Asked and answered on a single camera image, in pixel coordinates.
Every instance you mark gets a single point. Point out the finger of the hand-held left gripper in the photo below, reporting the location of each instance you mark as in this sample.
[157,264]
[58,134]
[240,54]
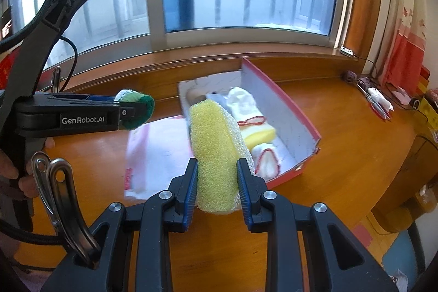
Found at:
[85,97]
[125,117]

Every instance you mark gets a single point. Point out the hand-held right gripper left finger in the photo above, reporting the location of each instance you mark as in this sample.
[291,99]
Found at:
[191,189]

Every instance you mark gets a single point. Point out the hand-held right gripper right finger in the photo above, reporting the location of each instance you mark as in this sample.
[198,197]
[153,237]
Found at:
[243,192]

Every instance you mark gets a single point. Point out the green white sock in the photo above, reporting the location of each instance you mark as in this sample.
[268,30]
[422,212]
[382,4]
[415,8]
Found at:
[140,107]

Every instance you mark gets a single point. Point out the oblong yellow sponge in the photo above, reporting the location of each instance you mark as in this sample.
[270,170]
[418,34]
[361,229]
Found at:
[214,158]

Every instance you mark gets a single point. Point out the yellow block sponge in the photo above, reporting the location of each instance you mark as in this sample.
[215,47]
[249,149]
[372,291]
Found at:
[260,134]

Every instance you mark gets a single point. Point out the red cardboard box white lining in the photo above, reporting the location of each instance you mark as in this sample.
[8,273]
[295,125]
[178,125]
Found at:
[280,114]

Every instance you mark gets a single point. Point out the person's left hand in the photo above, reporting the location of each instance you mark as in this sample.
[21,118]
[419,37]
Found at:
[8,165]

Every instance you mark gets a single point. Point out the pink white tissue pack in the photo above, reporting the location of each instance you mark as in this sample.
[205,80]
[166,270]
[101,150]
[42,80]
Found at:
[154,155]

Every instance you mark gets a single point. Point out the red bag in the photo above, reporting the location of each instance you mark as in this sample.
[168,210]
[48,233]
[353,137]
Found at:
[8,73]

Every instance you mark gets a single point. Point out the purple yarn ball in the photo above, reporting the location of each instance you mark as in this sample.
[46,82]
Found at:
[364,82]
[350,77]

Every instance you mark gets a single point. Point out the white tissue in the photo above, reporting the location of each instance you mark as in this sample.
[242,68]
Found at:
[378,95]

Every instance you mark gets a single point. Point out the colourful foam floor mat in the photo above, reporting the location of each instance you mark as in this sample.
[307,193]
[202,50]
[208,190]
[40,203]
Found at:
[400,257]

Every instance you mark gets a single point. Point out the white charger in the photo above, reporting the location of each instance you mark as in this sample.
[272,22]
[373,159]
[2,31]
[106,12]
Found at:
[346,51]

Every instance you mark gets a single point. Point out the small white paper box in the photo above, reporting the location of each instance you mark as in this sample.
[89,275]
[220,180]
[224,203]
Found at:
[400,94]

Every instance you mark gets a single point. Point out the yellow box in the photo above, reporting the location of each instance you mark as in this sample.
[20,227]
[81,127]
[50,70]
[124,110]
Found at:
[429,107]

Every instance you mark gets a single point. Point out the red white curtain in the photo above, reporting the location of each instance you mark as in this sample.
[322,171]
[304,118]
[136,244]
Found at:
[407,52]

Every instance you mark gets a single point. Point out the sliding window metal frame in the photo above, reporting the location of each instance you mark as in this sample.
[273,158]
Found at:
[155,4]

